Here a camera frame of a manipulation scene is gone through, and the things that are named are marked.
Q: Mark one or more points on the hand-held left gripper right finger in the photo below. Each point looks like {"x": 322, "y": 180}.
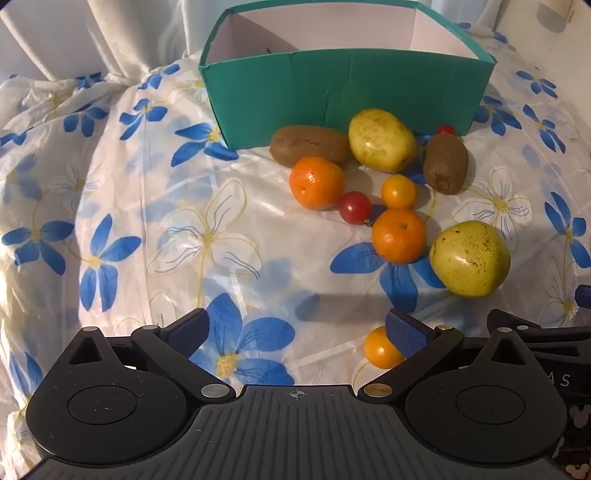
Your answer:
{"x": 408, "y": 334}

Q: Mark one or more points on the white curtain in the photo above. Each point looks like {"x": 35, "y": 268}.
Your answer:
{"x": 69, "y": 37}

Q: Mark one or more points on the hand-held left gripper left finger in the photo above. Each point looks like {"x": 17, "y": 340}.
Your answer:
{"x": 187, "y": 332}

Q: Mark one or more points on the small orange cherry tomato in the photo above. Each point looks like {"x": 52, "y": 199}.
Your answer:
{"x": 376, "y": 350}
{"x": 399, "y": 191}

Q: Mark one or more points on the white floral plastic tablecloth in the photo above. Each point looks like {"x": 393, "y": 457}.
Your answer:
{"x": 138, "y": 207}

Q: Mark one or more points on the orange mandarin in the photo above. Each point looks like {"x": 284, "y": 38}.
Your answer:
{"x": 316, "y": 182}
{"x": 399, "y": 235}

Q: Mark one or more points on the red cherry tomato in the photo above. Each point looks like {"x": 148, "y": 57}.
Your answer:
{"x": 354, "y": 207}
{"x": 446, "y": 131}

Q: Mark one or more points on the teal cardboard box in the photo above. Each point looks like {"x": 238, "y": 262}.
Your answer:
{"x": 323, "y": 87}

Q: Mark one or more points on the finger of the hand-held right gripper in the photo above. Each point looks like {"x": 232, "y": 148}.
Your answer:
{"x": 531, "y": 325}
{"x": 584, "y": 296}

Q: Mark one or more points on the yellow-green guava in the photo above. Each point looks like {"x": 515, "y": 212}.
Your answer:
{"x": 468, "y": 258}
{"x": 381, "y": 138}

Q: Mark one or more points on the brown kiwi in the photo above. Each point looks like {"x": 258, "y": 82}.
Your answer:
{"x": 445, "y": 161}
{"x": 307, "y": 143}

